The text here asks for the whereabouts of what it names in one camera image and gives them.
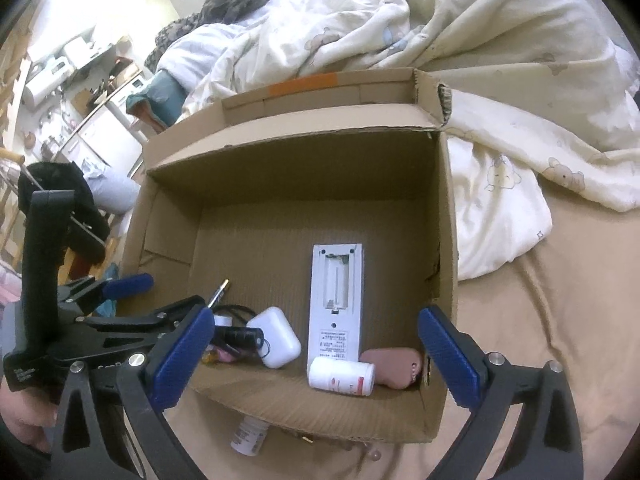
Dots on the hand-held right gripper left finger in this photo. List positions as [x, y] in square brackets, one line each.
[180, 355]

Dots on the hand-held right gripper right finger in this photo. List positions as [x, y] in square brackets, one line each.
[450, 360]

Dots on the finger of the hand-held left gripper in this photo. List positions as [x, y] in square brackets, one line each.
[130, 283]
[145, 325]

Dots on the pink soft case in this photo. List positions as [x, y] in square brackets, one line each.
[390, 367]

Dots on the black cylindrical device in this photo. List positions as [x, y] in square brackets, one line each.
[240, 337]

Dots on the gold pen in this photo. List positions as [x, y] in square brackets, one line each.
[218, 294]

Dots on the white earbuds case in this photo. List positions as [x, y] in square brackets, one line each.
[275, 335]

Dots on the small white bottle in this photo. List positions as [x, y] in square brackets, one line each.
[248, 436]

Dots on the white bottle red label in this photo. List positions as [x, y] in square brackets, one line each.
[335, 375]

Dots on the white remote control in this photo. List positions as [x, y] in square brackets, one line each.
[335, 300]

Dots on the cardboard box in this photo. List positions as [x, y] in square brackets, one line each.
[280, 185]

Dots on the person's left forearm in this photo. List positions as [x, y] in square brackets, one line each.
[15, 460]

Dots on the person's left hand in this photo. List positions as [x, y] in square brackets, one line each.
[30, 415]

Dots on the black garment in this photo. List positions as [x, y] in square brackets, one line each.
[65, 190]

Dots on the grey stuffed bag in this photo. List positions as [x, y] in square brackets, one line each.
[112, 189]

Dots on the white cabinet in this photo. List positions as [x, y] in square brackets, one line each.
[105, 140]

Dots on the white water heater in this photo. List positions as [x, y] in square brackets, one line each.
[39, 89]

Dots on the teal cushion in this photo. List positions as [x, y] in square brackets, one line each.
[157, 92]

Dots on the white countertop appliance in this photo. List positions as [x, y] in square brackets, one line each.
[75, 49]

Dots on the lavender blanket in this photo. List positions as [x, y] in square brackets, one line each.
[205, 47]

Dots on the white bear print comforter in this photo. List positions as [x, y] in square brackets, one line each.
[475, 45]

